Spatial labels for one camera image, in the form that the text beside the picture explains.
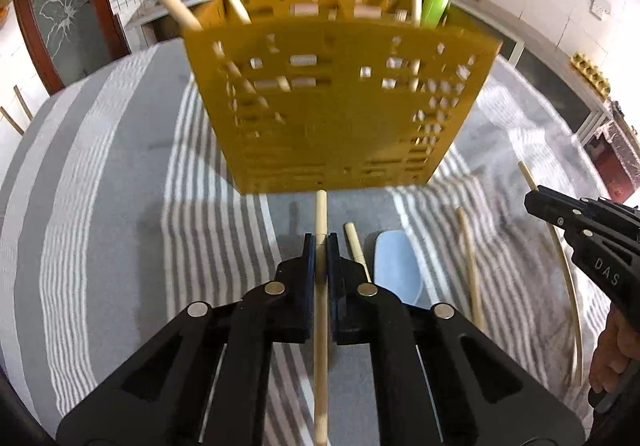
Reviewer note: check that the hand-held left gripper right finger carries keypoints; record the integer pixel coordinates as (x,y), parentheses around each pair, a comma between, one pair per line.
(337,291)

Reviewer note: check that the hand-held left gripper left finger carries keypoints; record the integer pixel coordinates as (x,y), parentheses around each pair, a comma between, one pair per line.
(309,286)

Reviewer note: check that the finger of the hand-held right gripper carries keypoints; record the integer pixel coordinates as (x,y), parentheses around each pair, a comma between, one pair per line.
(575,198)
(575,228)

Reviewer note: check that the yellow plastic utensil holder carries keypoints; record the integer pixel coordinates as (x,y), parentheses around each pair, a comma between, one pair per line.
(325,126)

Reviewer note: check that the person's right hand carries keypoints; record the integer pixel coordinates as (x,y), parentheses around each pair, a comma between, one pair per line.
(617,351)

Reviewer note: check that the red cabinet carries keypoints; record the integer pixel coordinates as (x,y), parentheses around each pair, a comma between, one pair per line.
(617,151)

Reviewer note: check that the yellow egg tray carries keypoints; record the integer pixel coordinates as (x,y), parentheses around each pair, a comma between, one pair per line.
(592,74)

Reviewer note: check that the grey striped tablecloth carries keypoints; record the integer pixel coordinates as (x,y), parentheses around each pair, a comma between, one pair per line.
(100,226)

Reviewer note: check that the wooden stick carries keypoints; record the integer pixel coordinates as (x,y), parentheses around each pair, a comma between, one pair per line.
(11,119)
(23,104)

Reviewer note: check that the white wall socket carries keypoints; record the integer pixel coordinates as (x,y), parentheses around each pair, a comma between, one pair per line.
(600,6)

